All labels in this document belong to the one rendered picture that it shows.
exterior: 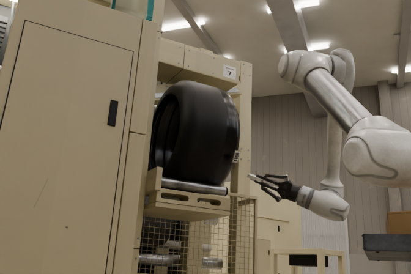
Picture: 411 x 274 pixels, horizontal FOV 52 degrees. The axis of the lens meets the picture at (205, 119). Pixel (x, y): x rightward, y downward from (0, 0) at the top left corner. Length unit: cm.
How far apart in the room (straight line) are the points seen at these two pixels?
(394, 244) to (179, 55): 169
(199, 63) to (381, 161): 153
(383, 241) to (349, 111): 45
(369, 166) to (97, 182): 71
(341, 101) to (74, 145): 84
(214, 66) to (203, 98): 67
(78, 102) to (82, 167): 18
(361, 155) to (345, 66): 66
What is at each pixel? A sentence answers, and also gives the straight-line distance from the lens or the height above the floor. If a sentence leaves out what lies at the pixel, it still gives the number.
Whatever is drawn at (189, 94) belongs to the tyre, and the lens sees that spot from 192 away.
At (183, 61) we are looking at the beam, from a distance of 246.
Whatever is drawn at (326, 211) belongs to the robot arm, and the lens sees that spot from 183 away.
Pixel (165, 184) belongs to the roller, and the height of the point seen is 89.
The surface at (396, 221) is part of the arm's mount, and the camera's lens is 121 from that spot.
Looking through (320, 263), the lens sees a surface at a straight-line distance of 395.
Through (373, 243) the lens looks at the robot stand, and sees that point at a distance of 113.
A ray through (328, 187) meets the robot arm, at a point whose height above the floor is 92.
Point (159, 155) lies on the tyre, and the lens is 231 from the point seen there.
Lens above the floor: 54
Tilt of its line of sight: 20 degrees up
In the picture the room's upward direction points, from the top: 3 degrees clockwise
